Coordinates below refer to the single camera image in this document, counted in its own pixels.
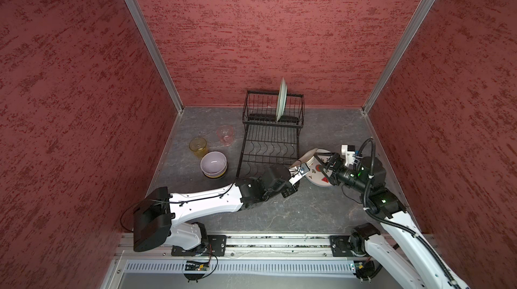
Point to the white slotted cable duct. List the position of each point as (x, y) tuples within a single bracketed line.
[(333, 269)]

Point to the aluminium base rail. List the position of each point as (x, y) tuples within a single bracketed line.
[(242, 245)]

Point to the pale green plate right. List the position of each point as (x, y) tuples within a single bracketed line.
[(281, 100)]

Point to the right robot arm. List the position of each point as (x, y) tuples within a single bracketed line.
[(418, 265)]

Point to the yellow bowl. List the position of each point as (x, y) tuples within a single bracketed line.
[(215, 175)]

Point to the corner aluminium profile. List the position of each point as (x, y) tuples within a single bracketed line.
[(150, 43), (410, 31)]

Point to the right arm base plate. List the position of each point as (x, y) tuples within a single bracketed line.
[(346, 246)]

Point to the left corner aluminium profile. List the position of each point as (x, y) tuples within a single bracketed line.
[(150, 43)]

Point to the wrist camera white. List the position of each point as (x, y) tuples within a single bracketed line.
[(348, 153), (298, 172)]

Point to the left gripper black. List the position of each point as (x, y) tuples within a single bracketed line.
[(289, 190)]

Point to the right corner aluminium profile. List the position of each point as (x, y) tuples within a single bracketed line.
[(410, 31)]

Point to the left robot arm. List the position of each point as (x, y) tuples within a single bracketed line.
[(164, 218)]

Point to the lavender ceramic bowl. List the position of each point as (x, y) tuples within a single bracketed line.
[(214, 162)]

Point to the black wire dish rack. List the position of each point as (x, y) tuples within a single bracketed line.
[(269, 140)]

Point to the pink glass cup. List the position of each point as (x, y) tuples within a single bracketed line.
[(226, 135)]

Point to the amber glass cup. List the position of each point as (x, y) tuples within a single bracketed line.
[(199, 147)]

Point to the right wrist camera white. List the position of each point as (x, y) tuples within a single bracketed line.
[(348, 153)]

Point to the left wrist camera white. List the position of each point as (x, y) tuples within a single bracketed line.
[(298, 172)]

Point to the white plate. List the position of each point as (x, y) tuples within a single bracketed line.
[(309, 157), (315, 177)]

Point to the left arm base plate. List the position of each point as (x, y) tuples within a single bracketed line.
[(210, 245)]

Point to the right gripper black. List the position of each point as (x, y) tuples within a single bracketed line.
[(335, 172)]

